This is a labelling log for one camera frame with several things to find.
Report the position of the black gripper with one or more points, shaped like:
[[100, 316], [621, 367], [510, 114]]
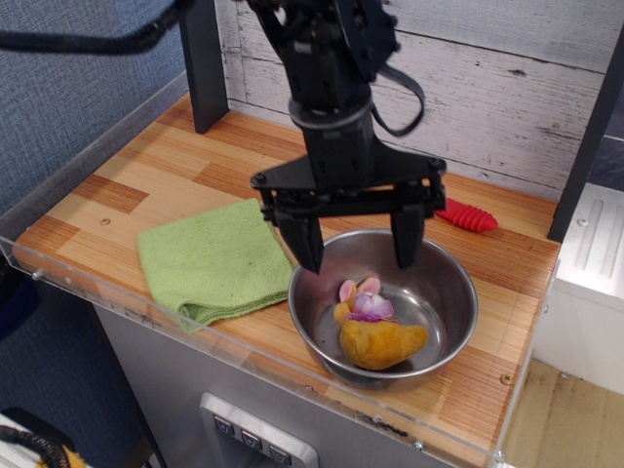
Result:
[[347, 170]]

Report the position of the orange plush taco toy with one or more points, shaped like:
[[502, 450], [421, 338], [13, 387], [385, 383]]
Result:
[[370, 337]]

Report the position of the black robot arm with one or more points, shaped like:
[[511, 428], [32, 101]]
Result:
[[332, 51]]

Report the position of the steel bowl pan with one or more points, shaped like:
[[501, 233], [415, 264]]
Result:
[[436, 293]]

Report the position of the green folded cloth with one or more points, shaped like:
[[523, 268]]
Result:
[[222, 264]]

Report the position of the silver control panel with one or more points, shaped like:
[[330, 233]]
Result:
[[242, 439]]

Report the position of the white ribbed side appliance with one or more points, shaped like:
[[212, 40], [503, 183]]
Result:
[[580, 331]]

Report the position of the clear acrylic front guard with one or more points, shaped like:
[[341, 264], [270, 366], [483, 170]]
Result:
[[260, 364]]

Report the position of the yellow object bottom left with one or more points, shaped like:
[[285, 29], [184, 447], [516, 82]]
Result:
[[61, 457]]

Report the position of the red handled metal fork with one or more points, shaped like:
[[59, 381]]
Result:
[[467, 216]]

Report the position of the dark right frame post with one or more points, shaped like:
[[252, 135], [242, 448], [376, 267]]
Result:
[[590, 143]]

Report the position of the dark frame post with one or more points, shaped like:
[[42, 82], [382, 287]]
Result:
[[203, 62], [590, 143]]

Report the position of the dark left frame post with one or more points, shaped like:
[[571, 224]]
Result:
[[203, 62]]

